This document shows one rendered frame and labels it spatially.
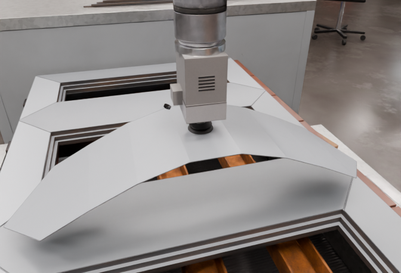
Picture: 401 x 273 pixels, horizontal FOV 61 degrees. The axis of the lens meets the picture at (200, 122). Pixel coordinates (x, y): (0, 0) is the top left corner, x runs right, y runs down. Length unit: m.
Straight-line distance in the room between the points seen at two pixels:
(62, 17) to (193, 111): 0.89
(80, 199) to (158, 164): 0.13
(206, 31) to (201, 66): 0.05
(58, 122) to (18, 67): 0.44
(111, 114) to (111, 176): 0.47
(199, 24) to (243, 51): 1.01
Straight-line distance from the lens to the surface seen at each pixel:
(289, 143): 0.63
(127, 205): 0.69
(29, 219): 0.63
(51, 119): 1.03
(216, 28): 0.48
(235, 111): 0.66
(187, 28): 0.47
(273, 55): 1.54
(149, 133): 0.59
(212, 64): 0.48
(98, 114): 1.01
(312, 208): 0.70
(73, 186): 0.60
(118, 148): 0.60
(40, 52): 1.36
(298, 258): 0.83
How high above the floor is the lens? 1.31
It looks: 30 degrees down
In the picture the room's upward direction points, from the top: straight up
